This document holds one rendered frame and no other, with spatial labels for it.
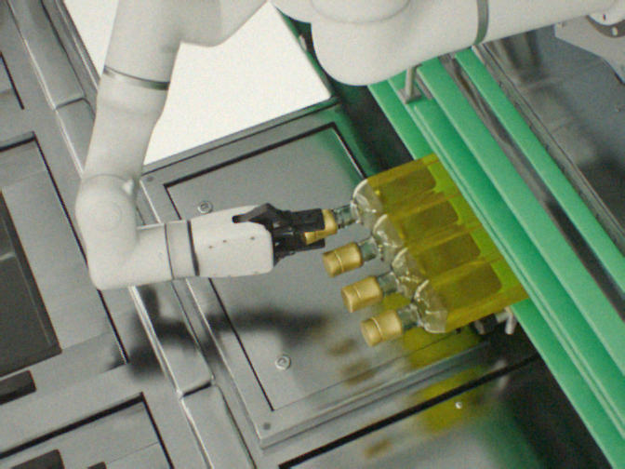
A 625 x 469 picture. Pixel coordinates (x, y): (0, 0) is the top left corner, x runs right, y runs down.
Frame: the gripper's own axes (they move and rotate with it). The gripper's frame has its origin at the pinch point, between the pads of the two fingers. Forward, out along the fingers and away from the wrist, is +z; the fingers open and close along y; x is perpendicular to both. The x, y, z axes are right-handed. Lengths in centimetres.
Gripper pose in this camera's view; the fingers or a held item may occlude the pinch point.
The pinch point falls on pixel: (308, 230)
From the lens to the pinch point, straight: 152.6
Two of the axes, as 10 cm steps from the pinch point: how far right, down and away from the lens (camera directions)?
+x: -1.7, -8.2, 5.5
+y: -0.1, -5.5, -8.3
